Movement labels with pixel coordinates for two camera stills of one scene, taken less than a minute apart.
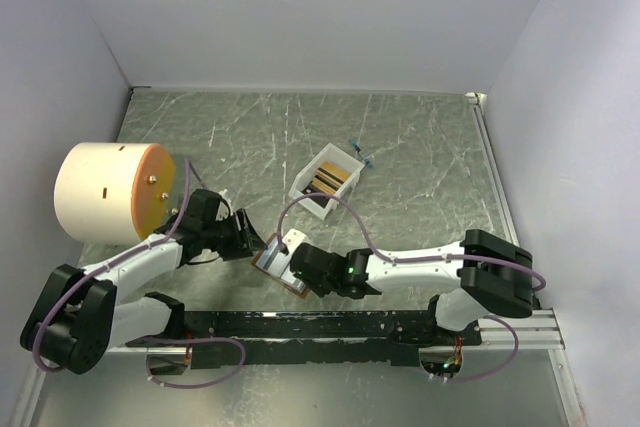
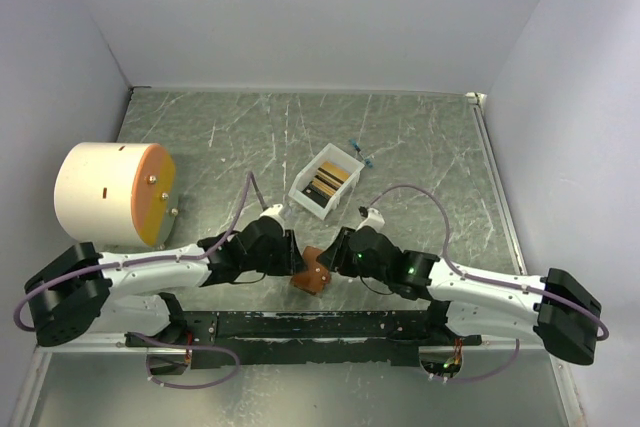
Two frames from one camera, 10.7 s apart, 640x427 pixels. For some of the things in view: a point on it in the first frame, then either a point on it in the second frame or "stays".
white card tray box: x=332 y=172 stays
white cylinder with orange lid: x=114 y=193 stays
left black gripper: x=243 y=240 → x=291 y=261
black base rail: x=373 y=338 stays
